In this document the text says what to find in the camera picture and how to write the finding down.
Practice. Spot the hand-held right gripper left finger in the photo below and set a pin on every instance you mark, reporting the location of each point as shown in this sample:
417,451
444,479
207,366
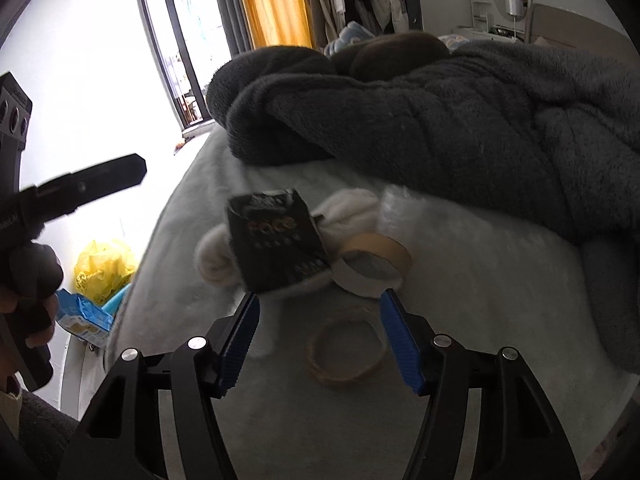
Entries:
240,345

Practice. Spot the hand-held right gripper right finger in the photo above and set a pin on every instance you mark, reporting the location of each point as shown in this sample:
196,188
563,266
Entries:
400,345

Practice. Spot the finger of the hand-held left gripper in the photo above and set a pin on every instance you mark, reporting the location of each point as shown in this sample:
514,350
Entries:
100,180

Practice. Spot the brown cardboard tape roll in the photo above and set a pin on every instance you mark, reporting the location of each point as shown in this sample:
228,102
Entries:
395,255

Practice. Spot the black printed packet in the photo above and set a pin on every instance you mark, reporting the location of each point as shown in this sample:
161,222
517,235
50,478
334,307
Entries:
280,245

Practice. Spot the person's left hand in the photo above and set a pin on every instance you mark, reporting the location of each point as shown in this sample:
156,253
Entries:
44,317

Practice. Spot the small orange toy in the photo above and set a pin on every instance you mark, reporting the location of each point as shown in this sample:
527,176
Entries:
181,147

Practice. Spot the bed with grey sheet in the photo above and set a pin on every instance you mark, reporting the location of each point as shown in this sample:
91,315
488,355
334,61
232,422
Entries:
280,425

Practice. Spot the yellow plastic bag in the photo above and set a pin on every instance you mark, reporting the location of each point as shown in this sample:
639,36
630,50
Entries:
102,270

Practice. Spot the white fluffy blanket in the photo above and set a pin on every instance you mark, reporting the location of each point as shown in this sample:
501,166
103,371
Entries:
475,260

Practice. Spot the blue printed packet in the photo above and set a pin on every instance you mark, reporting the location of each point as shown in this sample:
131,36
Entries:
82,317

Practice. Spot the black framed glass door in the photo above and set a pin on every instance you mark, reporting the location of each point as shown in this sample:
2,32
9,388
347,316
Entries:
150,35

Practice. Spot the dark grey fleece blanket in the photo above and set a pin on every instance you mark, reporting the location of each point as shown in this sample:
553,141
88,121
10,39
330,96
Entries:
450,135

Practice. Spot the grey curtain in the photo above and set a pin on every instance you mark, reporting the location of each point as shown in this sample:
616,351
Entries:
230,5

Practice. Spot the yellow curtain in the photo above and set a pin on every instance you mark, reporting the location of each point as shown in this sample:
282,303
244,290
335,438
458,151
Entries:
275,0

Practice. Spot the light blue cloth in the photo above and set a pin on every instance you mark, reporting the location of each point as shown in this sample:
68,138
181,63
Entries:
350,35

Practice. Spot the brown plush pillow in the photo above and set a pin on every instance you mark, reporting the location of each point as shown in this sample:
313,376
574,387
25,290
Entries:
395,52

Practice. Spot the white small shelf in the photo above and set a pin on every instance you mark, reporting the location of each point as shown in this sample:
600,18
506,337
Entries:
481,10

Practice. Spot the brown headboard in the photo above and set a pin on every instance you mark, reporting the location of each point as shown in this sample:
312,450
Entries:
575,22

